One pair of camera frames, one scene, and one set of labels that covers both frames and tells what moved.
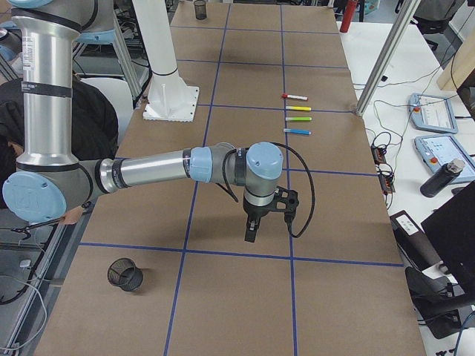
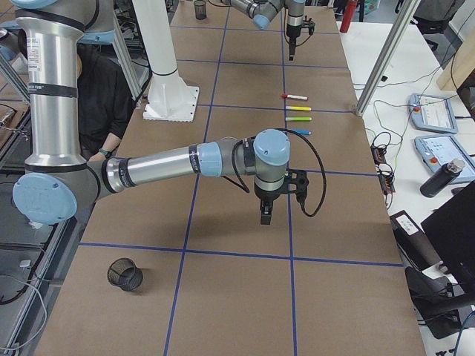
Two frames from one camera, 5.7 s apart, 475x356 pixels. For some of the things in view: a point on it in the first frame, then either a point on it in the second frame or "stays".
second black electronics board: x=386 y=184 stays
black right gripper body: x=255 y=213 to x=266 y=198
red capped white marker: x=302 y=98 stays
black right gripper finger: x=252 y=231 to x=267 y=217
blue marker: x=297 y=131 stays
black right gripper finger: x=250 y=234 to x=265 y=216
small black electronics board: x=378 y=154 stays
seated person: x=94 y=125 to x=106 y=101
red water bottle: x=350 y=9 stays
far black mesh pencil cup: x=200 y=9 stays
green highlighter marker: x=298 y=119 stays
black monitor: x=450 y=231 stays
